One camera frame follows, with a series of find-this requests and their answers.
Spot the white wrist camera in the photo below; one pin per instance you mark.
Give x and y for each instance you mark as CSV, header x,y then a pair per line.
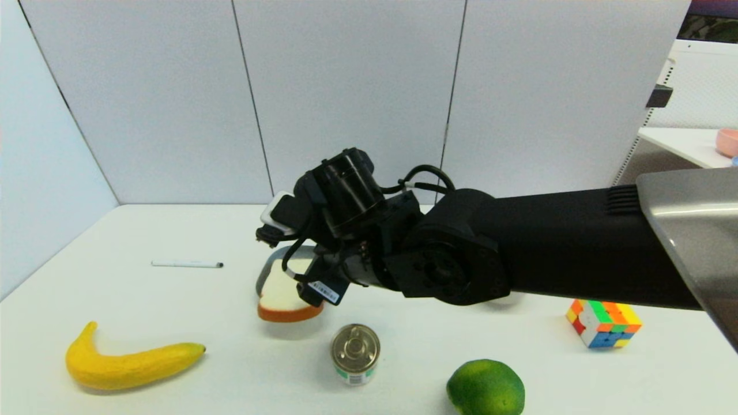
x,y
275,210

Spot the colourful puzzle cube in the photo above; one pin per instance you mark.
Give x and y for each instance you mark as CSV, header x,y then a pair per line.
x,y
605,328

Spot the black clamp on panel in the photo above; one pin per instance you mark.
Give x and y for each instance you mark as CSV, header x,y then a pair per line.
x,y
659,96

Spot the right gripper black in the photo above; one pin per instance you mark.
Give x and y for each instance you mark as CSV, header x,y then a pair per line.
x,y
323,288

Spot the pink bowl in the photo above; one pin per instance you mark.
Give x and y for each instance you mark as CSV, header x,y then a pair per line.
x,y
729,142

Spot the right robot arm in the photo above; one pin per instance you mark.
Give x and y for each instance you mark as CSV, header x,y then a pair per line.
x,y
548,248

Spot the green lime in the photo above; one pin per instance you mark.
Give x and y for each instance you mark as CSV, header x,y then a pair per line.
x,y
485,389

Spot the yellow banana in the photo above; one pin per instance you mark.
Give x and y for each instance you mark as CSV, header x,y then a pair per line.
x,y
124,369

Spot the white side table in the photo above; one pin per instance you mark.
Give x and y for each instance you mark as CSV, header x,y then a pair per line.
x,y
680,144

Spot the grey rounded square plate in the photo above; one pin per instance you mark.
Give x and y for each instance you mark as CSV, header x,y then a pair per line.
x,y
263,281

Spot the bread slice with brown crust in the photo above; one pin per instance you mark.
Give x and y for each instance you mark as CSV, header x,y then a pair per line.
x,y
281,298

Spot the white pen with black cap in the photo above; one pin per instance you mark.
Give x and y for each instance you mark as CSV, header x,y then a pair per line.
x,y
184,264

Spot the tin can with pull tab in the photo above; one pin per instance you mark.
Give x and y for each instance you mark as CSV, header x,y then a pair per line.
x,y
356,350

